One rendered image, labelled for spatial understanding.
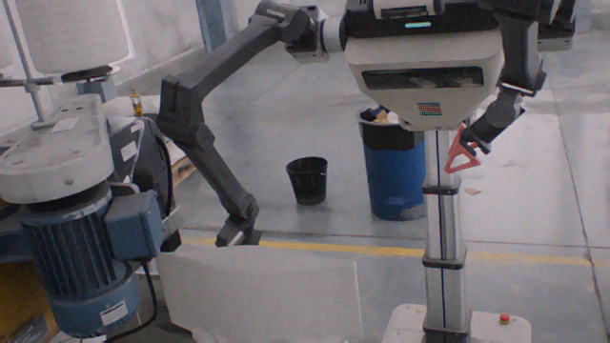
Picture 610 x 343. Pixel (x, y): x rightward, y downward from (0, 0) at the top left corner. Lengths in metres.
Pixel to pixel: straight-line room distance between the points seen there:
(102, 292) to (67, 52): 0.41
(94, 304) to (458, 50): 0.96
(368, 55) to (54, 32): 0.76
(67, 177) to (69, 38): 0.23
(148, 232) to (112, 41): 0.33
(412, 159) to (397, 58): 2.03
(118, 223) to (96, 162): 0.11
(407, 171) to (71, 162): 2.69
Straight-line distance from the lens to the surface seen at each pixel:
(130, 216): 1.00
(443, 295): 1.95
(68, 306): 1.08
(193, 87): 1.14
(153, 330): 2.12
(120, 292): 1.08
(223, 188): 1.37
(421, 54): 1.44
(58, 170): 0.96
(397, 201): 3.54
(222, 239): 1.50
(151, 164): 1.48
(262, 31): 1.33
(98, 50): 1.05
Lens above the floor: 1.69
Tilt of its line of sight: 22 degrees down
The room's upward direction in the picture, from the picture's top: 8 degrees counter-clockwise
